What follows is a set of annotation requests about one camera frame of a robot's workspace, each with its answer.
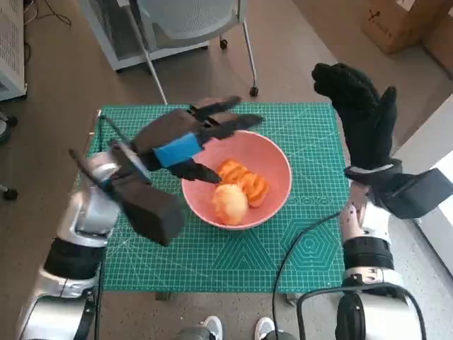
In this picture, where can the cardboard box with label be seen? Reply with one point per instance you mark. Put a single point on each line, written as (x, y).
(396, 25)

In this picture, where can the pink bowl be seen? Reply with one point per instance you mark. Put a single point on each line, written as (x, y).
(276, 170)

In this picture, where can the black office chair base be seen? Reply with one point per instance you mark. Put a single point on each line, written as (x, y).
(5, 131)

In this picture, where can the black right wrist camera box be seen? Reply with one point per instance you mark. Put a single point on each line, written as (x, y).
(414, 195)

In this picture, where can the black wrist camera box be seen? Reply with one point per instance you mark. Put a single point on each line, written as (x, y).
(152, 212)
(414, 195)

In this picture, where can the white desk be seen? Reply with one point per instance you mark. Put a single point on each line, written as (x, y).
(442, 248)

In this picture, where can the right hand in black glove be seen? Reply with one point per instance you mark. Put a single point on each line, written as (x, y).
(368, 124)

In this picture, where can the white shoe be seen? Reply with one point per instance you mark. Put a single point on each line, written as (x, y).
(212, 326)
(264, 327)

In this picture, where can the green cutting mat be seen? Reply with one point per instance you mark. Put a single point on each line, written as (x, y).
(219, 258)

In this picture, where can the white perforated cabinet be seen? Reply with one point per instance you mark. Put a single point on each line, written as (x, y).
(12, 35)

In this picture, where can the orange scored bread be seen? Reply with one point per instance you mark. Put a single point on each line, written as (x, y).
(258, 187)

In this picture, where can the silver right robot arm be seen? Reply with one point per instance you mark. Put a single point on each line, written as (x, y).
(364, 226)

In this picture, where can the black table bracket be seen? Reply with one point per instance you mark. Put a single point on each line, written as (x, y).
(293, 300)

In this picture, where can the pale round bread bun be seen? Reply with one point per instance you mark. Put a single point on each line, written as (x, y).
(230, 205)

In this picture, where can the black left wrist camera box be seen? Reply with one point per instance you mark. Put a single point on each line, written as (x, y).
(152, 212)

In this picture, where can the bare black left hand, blue tape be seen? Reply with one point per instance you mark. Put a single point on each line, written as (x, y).
(177, 141)

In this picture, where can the large plain cardboard box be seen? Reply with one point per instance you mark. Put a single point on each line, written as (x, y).
(442, 53)

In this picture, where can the grey mesh chair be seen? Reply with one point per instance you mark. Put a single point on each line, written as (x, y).
(198, 17)

